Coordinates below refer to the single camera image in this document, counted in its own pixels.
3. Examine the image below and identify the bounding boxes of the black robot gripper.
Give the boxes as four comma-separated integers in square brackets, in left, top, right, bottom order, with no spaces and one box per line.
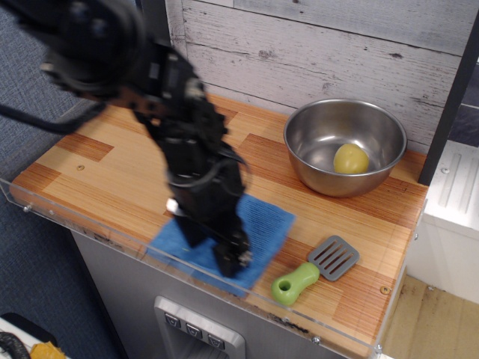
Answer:
[135,40,252,277]

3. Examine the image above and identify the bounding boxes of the blue towel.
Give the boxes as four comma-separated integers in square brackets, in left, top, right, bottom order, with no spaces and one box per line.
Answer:
[147,194,295,297]

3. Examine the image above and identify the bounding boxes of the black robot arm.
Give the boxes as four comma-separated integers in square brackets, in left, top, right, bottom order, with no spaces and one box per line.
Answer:
[1,1,251,277]

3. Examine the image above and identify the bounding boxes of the grey cabinet control panel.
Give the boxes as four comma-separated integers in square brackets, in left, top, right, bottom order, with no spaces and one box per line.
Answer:
[154,295,246,358]

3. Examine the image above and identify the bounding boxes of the stainless steel bowl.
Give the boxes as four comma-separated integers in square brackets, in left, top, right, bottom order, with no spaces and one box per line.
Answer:
[284,99,407,197]

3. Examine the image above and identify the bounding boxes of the yellow-green potato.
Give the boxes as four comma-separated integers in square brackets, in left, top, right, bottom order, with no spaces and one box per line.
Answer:
[333,144,369,174]

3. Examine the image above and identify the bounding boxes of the yellow object at corner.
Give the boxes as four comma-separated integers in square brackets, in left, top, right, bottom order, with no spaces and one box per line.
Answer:
[30,342,66,359]

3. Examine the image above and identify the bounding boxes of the clear acrylic table guard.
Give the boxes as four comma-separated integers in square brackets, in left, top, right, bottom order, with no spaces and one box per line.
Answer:
[2,96,427,358]

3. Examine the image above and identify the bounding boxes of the white ribbed appliance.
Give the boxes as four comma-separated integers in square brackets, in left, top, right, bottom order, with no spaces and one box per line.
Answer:
[406,141,478,303]

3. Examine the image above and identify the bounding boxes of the green handled grey spatula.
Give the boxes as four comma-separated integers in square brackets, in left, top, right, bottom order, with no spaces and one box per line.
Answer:
[270,235,360,306]

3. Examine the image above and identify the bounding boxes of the black cable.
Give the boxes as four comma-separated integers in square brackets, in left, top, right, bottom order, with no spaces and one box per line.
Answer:
[0,100,108,135]

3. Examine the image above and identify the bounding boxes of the black corrugated hose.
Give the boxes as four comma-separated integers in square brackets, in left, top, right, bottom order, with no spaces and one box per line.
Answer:
[0,331,29,359]

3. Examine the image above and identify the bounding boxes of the dark vertical post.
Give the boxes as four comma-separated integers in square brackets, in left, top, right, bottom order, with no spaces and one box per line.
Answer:
[418,14,478,185]

